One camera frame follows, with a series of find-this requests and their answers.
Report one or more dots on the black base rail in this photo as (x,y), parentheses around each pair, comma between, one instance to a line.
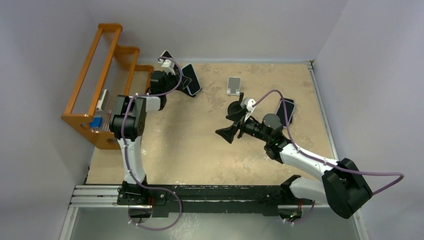
(210,199)

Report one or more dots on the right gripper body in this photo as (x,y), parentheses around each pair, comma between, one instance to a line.
(243,125)

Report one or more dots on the orange wooden rack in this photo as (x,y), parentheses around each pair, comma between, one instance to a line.
(108,65)

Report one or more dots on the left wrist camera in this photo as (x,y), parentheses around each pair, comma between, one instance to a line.
(168,66)

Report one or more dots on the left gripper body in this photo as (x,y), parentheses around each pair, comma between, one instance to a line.
(171,82)

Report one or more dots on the black round base stand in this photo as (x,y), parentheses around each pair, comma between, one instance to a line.
(235,107)

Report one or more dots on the silver phone stand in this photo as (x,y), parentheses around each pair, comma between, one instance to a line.
(233,86)

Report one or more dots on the white item in rack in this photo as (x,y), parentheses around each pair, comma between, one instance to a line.
(101,103)

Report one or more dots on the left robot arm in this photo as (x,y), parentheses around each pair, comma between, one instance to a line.
(128,119)

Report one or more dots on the aluminium frame rail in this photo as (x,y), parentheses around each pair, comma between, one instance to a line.
(94,214)

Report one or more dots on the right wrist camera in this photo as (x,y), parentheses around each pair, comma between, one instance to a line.
(249,104)

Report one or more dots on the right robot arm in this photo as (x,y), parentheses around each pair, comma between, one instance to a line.
(336,183)

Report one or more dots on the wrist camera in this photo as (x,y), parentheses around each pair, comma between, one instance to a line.
(168,66)
(249,104)

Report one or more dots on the white smartphone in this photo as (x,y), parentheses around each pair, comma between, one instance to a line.
(164,56)

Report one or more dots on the blue block in rack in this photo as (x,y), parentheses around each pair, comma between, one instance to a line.
(96,123)

